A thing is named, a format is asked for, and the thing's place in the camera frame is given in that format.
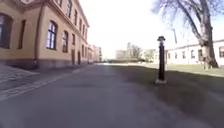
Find distant buildings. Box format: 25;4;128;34
114;48;158;64

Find distant trees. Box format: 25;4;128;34
125;41;145;62

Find grey asphalt path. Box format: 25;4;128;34
0;63;224;128

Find black bollard lamp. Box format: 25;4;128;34
154;35;168;85

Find white long building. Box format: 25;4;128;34
153;39;224;67

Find grass lawn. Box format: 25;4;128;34
139;62;224;79

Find large yellow building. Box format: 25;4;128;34
0;0;101;70

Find bare tree with thick trunk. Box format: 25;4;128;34
152;0;224;70

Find cobbled strip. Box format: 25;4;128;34
0;63;88;102

